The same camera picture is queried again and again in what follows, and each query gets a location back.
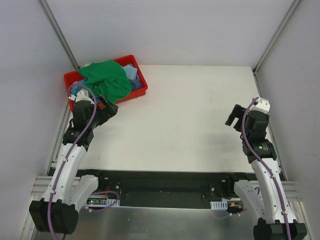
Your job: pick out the left white cable duct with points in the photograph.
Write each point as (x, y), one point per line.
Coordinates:
(110, 202)

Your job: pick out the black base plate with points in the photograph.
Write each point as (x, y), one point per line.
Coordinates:
(159, 189)

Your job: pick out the aluminium frame post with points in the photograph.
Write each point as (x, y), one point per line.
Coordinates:
(282, 25)
(58, 32)

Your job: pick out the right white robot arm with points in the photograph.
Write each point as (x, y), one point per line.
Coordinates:
(268, 206)

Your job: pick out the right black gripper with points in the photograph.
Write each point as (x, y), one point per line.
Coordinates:
(235, 117)

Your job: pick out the right white cable duct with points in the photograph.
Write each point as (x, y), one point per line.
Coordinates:
(219, 205)

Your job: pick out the white cable duct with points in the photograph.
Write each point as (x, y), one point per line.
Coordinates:
(110, 202)
(219, 205)

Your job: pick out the aluminium front rail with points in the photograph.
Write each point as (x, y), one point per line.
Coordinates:
(40, 185)

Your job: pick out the right aluminium frame post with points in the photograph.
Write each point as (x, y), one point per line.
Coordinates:
(282, 25)

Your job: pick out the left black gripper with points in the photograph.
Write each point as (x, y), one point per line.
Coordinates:
(107, 108)

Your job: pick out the green t shirt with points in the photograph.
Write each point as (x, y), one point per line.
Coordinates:
(107, 79)

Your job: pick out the red plastic bin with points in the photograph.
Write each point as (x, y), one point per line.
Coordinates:
(71, 77)

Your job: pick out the lavender t shirt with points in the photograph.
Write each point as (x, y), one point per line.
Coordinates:
(79, 83)

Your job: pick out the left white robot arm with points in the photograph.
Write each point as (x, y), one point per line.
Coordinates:
(57, 211)

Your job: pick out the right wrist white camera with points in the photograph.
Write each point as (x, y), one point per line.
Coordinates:
(261, 105)

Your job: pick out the wrist white camera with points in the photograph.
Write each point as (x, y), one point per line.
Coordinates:
(261, 105)
(82, 95)

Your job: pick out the dark blue t shirt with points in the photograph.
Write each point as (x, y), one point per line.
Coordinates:
(135, 84)

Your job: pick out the left aluminium frame post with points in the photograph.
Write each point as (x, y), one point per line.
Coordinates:
(58, 32)

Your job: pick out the light blue t shirt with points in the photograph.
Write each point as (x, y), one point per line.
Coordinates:
(131, 72)

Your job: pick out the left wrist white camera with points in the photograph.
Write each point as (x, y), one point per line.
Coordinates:
(82, 95)

